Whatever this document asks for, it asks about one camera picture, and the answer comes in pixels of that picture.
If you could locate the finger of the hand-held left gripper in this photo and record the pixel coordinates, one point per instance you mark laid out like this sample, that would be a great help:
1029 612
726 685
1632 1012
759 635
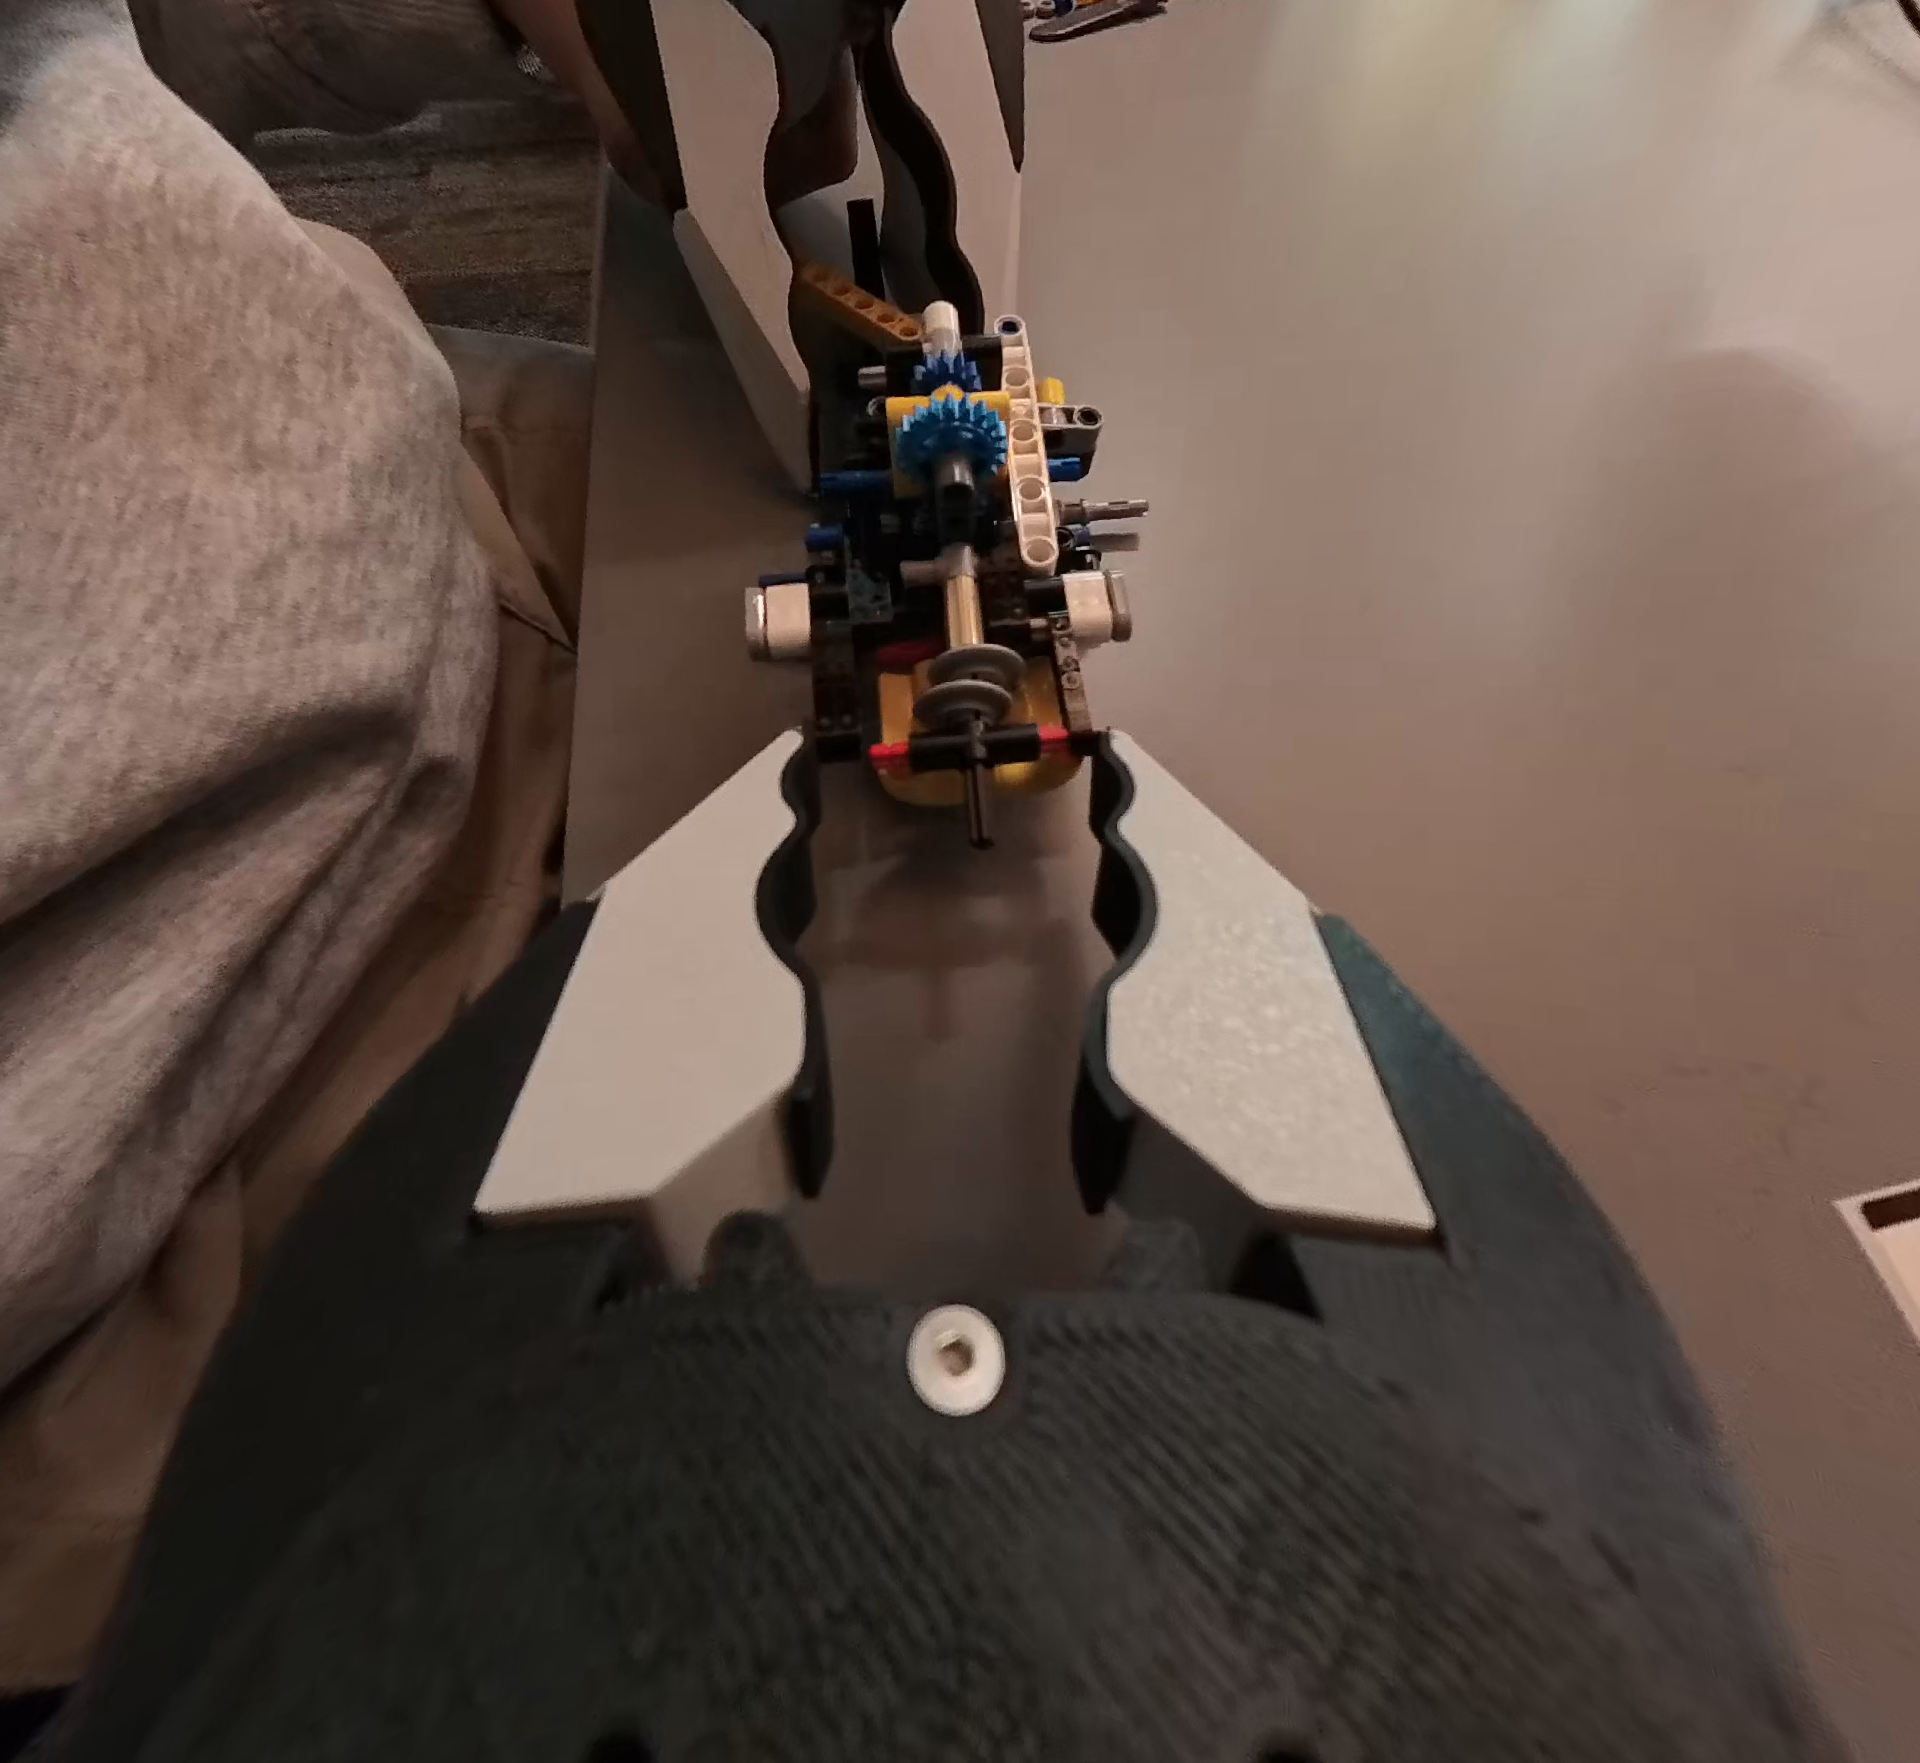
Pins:
975 114
712 114

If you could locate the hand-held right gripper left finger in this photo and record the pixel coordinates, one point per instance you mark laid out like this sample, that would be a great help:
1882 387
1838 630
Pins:
646 1044

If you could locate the person's beige pants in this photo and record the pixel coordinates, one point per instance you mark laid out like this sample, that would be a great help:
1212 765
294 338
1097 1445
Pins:
511 743

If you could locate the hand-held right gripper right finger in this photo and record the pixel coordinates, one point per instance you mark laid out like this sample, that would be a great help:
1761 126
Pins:
1261 1044

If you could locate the person's grey sweatshirt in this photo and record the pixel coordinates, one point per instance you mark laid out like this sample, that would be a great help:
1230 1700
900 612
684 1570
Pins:
179 519

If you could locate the multicolour lego vehicle assembly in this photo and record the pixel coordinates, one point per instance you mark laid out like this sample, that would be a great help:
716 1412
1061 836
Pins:
944 442

